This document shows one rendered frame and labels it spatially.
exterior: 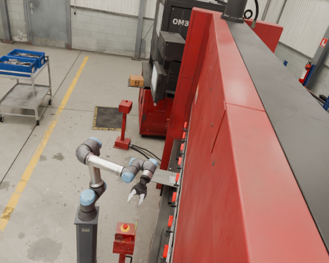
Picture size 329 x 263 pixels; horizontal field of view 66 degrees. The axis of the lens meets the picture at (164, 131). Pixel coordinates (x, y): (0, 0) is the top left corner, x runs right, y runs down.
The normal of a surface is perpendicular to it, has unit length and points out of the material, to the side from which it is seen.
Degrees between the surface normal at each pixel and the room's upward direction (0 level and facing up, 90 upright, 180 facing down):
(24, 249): 0
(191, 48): 90
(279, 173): 0
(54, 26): 90
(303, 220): 0
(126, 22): 90
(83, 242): 90
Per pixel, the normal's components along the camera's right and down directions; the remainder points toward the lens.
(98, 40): 0.11, 0.54
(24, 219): 0.16, -0.84
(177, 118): -0.15, 0.51
